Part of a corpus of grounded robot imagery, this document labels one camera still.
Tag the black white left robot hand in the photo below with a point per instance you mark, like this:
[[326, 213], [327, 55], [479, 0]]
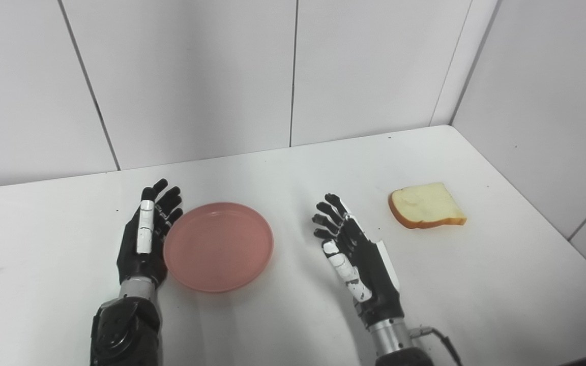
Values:
[[133, 254]]

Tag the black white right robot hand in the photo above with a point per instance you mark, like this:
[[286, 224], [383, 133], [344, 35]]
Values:
[[374, 274]]

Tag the slice of bread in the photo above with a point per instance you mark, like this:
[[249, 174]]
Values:
[[425, 206]]

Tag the pink round plate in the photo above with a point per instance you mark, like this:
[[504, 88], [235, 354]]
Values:
[[219, 249]]

